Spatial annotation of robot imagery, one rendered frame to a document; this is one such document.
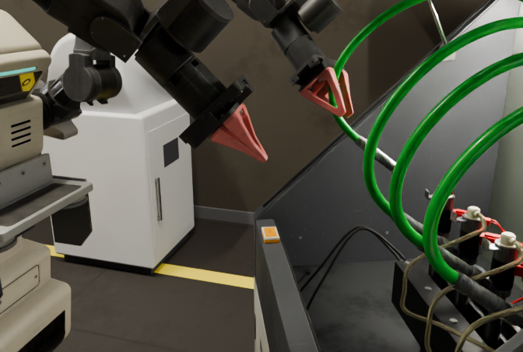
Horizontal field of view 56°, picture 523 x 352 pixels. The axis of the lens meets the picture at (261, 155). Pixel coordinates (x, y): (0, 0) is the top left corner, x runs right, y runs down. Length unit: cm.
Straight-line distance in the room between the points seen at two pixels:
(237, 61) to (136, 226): 114
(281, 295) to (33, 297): 58
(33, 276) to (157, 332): 126
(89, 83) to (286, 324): 62
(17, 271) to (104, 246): 169
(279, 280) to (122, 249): 195
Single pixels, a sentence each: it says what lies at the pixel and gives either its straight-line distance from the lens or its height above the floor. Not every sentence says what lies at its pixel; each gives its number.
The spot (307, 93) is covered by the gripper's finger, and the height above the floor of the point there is 125.
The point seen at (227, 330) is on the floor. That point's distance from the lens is 234.
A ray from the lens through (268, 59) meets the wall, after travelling 296.
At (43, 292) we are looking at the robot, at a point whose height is 80.
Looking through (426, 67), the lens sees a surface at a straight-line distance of 64.
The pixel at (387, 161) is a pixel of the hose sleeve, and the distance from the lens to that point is 86.
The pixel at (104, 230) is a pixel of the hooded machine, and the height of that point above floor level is 25.
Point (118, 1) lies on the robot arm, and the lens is 60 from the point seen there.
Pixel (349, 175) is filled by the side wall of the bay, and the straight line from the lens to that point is 108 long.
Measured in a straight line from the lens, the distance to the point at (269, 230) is 100.
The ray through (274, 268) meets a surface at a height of 95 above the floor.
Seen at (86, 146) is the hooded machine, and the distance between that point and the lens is 263.
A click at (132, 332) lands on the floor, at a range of 239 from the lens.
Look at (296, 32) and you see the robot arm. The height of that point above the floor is 135.
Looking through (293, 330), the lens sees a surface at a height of 95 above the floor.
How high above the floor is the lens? 140
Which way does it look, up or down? 17 degrees down
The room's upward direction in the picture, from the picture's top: straight up
